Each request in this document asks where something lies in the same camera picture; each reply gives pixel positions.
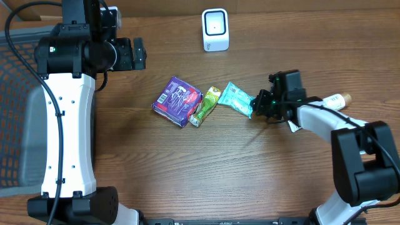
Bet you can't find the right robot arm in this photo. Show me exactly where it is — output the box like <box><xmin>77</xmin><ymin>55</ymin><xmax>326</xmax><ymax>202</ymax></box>
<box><xmin>250</xmin><ymin>70</ymin><xmax>399</xmax><ymax>224</ymax></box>

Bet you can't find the teal snack packet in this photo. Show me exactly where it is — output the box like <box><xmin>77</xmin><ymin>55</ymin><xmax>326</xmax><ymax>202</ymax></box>
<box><xmin>217</xmin><ymin>82</ymin><xmax>255</xmax><ymax>119</ymax></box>

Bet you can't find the purple pad package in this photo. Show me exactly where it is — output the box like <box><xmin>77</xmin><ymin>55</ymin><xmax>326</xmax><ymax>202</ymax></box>
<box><xmin>152</xmin><ymin>76</ymin><xmax>203</xmax><ymax>128</ymax></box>

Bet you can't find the grey plastic basket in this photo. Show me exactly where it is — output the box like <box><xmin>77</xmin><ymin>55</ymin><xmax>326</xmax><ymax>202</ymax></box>
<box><xmin>1</xmin><ymin>33</ymin><xmax>47</xmax><ymax>197</ymax></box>

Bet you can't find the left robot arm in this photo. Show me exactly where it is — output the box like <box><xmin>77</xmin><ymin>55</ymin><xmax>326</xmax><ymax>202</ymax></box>
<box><xmin>27</xmin><ymin>1</ymin><xmax>146</xmax><ymax>225</ymax></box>

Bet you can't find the white tube gold cap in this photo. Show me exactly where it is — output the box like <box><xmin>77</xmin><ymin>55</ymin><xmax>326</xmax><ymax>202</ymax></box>
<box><xmin>287</xmin><ymin>92</ymin><xmax>353</xmax><ymax>134</ymax></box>

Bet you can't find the green yellow snack packet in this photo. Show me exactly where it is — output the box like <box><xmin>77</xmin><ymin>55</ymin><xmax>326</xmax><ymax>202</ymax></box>
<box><xmin>189</xmin><ymin>86</ymin><xmax>221</xmax><ymax>127</ymax></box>

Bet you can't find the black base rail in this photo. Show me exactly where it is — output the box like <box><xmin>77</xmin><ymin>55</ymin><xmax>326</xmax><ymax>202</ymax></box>
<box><xmin>139</xmin><ymin>217</ymin><xmax>315</xmax><ymax>225</ymax></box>

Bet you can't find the white barcode scanner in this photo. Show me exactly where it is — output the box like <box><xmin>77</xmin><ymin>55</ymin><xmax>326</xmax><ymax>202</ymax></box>
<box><xmin>201</xmin><ymin>8</ymin><xmax>229</xmax><ymax>52</ymax></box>

